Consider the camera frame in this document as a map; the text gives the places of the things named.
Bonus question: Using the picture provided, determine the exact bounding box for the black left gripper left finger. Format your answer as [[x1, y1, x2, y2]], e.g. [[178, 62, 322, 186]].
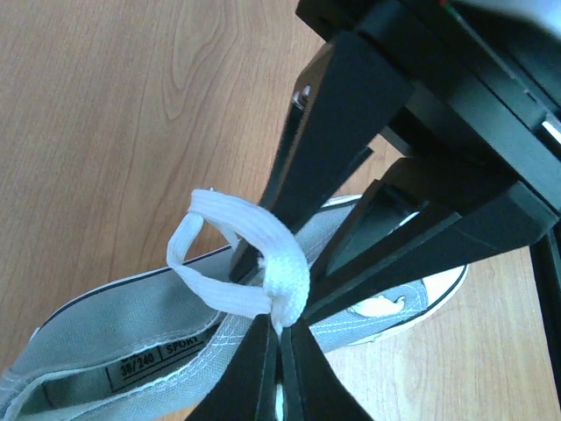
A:
[[188, 315, 279, 421]]

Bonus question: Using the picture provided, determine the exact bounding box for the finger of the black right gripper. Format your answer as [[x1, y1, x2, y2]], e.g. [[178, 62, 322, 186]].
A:
[[302, 158, 560, 324]]

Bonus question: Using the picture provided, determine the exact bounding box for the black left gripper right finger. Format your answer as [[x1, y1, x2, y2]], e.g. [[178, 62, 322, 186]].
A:
[[280, 319, 371, 421]]

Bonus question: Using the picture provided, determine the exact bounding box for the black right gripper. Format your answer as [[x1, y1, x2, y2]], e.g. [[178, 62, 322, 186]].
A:
[[227, 0, 561, 282]]

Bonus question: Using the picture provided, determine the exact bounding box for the grey sneaker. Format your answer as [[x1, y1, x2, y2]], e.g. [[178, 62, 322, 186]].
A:
[[1, 195, 468, 420]]

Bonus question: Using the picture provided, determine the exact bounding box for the white shoelace of sneaker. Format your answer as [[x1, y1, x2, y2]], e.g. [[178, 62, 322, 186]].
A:
[[165, 188, 407, 341]]

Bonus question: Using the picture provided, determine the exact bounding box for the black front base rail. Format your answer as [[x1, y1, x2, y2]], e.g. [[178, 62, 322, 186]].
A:
[[529, 223, 561, 399]]

